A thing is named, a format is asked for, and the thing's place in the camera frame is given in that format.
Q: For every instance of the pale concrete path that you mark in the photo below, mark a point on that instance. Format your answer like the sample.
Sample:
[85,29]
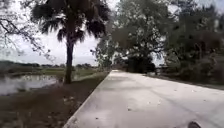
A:
[133,100]

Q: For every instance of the row of leafy trees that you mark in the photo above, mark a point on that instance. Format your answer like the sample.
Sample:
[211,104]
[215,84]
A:
[143,36]

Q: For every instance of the tall palm tree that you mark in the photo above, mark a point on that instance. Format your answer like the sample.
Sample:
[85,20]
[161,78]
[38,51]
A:
[69,56]

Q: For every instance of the grass bank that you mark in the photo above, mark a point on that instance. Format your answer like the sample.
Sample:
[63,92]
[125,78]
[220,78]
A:
[50,71]

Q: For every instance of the dark grass verge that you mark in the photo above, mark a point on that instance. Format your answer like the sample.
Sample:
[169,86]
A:
[40,108]

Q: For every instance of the distant tree line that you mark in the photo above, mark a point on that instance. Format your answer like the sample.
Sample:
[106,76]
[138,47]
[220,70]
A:
[20,63]

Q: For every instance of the pond water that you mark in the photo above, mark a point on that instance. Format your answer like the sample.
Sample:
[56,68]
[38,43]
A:
[20,84]

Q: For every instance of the robot's own part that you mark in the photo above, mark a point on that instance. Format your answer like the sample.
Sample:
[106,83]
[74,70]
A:
[194,125]

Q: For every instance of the bare branched tree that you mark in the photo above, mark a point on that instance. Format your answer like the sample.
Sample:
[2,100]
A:
[10,28]

